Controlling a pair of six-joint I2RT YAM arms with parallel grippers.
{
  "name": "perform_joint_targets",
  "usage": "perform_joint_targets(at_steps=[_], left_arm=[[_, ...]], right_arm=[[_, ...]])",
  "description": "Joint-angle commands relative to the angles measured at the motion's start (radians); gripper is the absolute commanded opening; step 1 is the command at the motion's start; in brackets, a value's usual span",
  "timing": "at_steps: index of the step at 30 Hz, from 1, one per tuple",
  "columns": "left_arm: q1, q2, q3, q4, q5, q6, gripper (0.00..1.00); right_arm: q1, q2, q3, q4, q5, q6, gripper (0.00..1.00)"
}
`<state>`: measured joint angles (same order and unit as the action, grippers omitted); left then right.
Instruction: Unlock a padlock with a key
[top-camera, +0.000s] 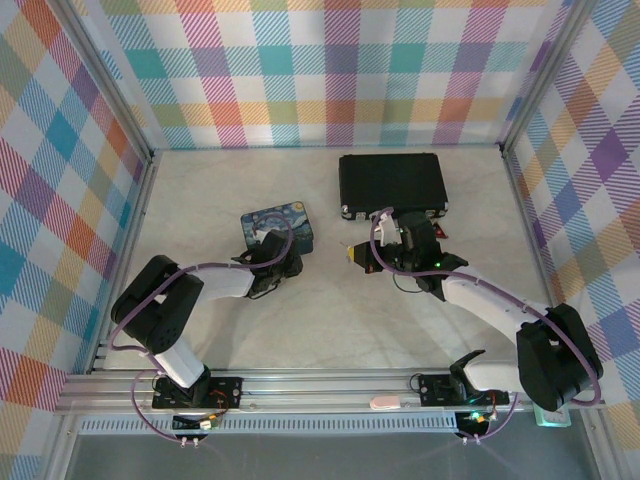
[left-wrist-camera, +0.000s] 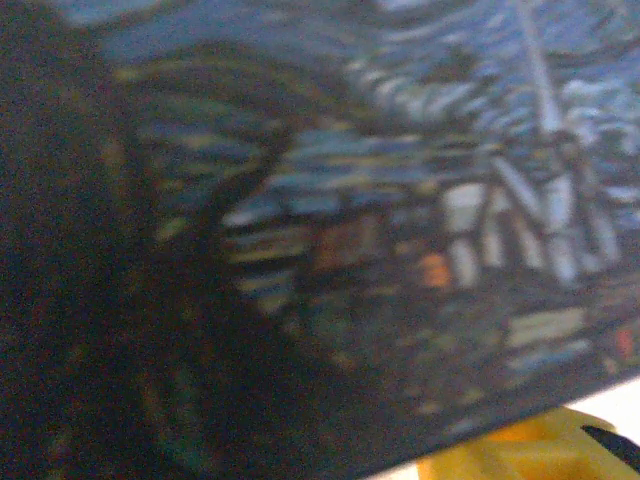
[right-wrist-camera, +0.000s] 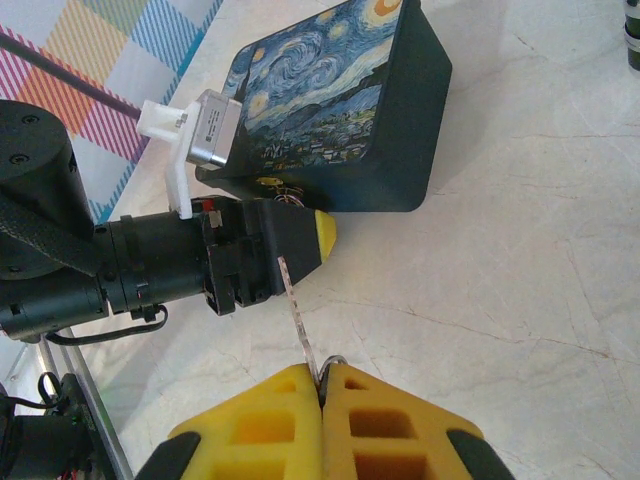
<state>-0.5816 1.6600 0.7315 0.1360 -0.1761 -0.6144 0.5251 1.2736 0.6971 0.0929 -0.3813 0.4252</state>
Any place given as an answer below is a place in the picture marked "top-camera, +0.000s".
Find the small brass padlock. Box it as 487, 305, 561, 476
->
341, 242, 370, 264

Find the starry night print tin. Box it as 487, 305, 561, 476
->
240, 199, 317, 256

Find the mint green small clock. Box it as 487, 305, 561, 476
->
534, 407, 571, 429

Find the thin black wire loop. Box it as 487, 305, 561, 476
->
391, 272, 421, 296

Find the black briefcase with metal handle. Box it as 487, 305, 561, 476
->
338, 152, 450, 222

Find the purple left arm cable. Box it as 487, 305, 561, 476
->
107, 212, 296, 444

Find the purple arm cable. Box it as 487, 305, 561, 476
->
107, 212, 296, 444
368, 209, 605, 444

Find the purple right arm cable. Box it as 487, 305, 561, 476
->
368, 209, 605, 444

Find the aluminium side rail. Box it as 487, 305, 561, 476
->
499, 143, 556, 311
88, 149, 162, 375

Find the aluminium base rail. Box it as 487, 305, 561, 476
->
54, 368, 601, 416

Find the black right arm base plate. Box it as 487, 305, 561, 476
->
417, 373, 511, 409

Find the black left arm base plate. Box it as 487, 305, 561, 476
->
151, 375, 245, 412

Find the slotted grey cable duct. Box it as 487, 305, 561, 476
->
79, 412, 459, 435

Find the aluminium corner post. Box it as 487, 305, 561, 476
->
58, 0, 156, 159
498, 0, 589, 151

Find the aluminium frame leg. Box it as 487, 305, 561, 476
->
582, 407, 619, 480
42, 413, 79, 480

